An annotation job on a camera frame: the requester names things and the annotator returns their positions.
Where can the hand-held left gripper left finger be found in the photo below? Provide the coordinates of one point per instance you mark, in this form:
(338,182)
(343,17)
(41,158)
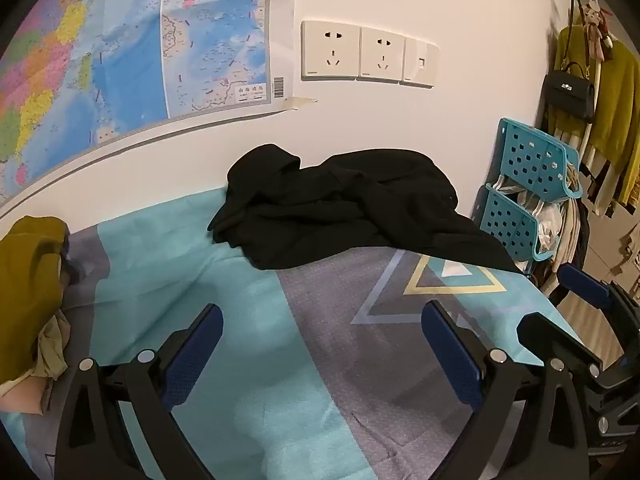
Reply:
(200,345)

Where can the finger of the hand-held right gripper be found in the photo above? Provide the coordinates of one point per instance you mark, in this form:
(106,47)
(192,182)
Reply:
(550,335)
(582,285)

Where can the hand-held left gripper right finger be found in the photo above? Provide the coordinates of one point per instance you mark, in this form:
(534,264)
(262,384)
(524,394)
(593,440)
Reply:
(450,355)

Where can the black garment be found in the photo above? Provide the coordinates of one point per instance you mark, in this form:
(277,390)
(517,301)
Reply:
(350,200)

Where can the hanging clothes on rack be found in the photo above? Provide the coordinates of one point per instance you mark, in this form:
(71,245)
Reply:
(620,110)

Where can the beige hanging garment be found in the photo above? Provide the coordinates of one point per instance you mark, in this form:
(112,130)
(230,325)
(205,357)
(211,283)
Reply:
(565,240)

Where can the pale crumpled cloth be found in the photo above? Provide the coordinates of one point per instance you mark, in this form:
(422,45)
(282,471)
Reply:
(545,222)

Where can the teal and grey bed sheet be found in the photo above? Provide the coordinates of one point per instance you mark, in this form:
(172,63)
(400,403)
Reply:
(300,335)

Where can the cream hanging garment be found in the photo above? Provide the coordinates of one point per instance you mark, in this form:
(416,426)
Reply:
(600,175)

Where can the blue plastic storage rack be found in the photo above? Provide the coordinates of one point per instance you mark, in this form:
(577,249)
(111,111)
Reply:
(530,155)

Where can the mustard garment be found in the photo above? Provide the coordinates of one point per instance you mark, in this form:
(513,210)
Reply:
(30,285)

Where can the pink garment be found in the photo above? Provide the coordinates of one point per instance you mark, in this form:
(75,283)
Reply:
(20,395)

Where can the black handbag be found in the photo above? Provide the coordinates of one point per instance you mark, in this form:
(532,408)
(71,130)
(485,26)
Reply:
(570,92)

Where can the plush toy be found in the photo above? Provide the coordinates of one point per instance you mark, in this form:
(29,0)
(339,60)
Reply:
(595,25)

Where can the beige tape piece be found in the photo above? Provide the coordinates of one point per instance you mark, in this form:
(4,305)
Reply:
(300,103)

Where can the white wall port plate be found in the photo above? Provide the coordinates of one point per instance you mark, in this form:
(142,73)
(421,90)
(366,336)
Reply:
(420,62)

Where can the white wall socket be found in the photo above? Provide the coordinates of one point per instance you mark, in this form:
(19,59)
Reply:
(330,50)
(382,55)

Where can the colourful wall map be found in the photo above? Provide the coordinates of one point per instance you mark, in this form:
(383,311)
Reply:
(100,35)

